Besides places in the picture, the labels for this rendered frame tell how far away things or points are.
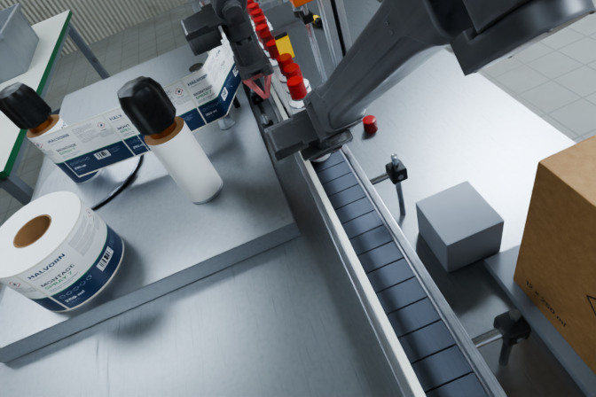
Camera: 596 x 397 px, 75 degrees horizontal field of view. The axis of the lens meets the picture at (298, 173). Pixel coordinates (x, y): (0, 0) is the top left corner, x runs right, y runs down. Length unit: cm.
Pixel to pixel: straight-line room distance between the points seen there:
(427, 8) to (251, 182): 69
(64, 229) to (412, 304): 64
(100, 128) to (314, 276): 63
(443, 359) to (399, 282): 13
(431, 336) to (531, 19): 49
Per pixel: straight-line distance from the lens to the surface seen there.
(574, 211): 49
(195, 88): 101
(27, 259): 87
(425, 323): 64
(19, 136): 199
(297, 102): 76
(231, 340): 76
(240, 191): 88
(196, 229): 87
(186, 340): 81
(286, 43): 86
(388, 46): 31
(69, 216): 87
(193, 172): 85
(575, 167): 49
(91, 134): 108
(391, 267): 68
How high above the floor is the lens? 147
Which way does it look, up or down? 44 degrees down
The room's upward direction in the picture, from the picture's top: 23 degrees counter-clockwise
